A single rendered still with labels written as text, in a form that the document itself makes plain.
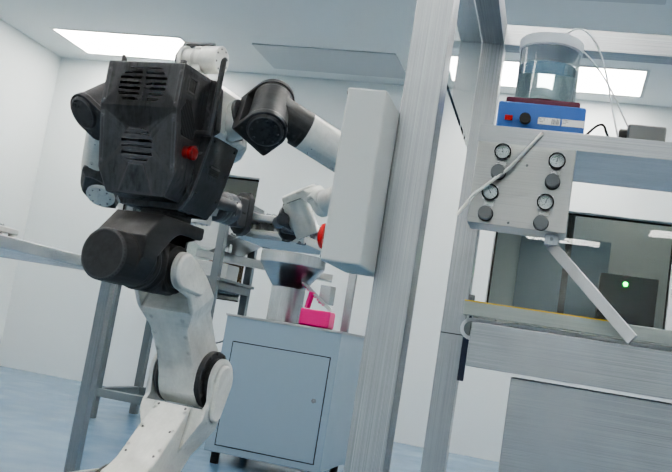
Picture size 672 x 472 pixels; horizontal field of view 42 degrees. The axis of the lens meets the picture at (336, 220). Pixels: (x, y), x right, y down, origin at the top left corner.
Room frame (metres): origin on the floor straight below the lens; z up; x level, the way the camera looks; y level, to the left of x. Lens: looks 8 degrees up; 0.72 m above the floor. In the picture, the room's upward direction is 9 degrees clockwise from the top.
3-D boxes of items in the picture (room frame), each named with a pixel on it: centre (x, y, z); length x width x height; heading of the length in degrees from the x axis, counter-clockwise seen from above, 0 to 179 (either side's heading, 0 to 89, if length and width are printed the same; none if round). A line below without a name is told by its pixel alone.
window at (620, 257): (6.86, -1.94, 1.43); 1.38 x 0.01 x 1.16; 74
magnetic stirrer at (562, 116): (2.07, -0.45, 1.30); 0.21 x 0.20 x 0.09; 166
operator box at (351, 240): (1.34, -0.04, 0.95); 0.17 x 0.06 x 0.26; 166
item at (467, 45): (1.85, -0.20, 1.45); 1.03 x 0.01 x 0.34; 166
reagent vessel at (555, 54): (2.08, -0.45, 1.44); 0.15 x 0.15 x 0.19
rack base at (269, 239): (2.63, 0.15, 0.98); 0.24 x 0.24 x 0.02; 67
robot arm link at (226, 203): (2.36, 0.34, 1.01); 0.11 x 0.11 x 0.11; 60
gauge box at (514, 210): (1.99, -0.41, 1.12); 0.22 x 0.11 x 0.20; 76
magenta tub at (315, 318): (4.55, 0.01, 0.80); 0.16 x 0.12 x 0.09; 74
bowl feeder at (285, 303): (4.84, 0.13, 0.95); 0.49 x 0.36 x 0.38; 74
